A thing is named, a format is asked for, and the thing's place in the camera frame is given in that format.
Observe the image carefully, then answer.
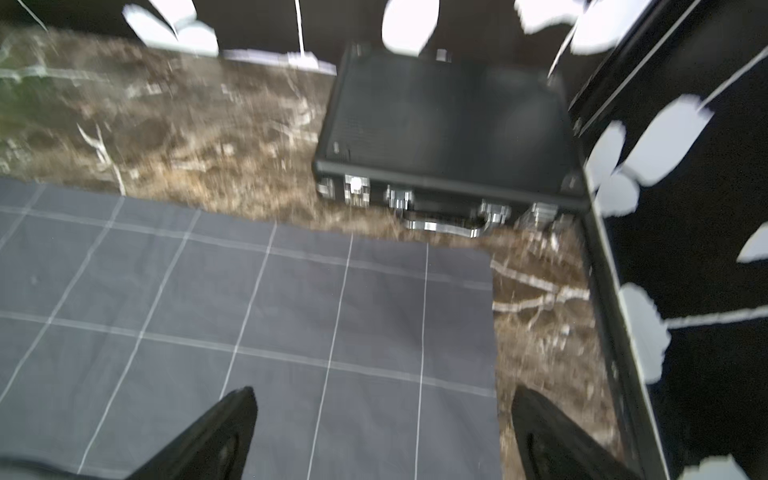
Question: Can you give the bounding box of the grey checked pillowcase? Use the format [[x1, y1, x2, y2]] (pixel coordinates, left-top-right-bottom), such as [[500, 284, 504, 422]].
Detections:
[[1, 179, 502, 479]]

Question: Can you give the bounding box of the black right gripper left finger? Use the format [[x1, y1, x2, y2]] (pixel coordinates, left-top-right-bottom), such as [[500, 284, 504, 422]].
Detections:
[[129, 386, 258, 479]]

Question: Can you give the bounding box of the black hard carrying case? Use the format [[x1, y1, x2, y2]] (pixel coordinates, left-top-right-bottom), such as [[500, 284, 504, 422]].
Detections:
[[312, 43, 590, 238]]

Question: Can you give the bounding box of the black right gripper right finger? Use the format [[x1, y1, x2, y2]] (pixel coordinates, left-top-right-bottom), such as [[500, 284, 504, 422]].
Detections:
[[511, 385, 638, 480]]

